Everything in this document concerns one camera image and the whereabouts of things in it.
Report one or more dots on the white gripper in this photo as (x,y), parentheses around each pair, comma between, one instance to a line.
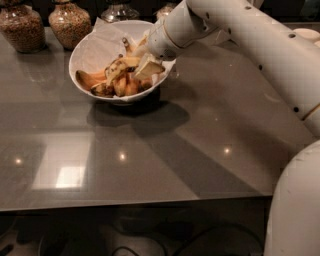
(159,42)

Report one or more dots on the white paper liner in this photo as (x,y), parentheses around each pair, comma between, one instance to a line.
(103,45)

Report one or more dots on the clear empty glass jar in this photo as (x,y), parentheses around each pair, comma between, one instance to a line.
(119,10)

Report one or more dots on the white bowl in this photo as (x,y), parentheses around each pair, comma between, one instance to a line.
(128,100)

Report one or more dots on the dark-tipped small banana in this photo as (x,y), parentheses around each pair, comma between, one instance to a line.
(102,90)

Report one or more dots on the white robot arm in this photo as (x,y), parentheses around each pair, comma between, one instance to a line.
(291,65)

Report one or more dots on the left lying banana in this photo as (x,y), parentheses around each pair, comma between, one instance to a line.
(88,80)

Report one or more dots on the right grain jar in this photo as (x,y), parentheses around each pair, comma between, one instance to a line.
(165,9)

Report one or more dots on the grain jar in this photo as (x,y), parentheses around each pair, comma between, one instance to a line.
(165,9)
(69,23)
(21,26)

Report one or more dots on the upright stem banana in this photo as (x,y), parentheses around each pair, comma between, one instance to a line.
(134,86)

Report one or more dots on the spotted top banana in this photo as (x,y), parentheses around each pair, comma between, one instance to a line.
(120,66)

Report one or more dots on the far left grain jar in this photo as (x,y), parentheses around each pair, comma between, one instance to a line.
(21,26)

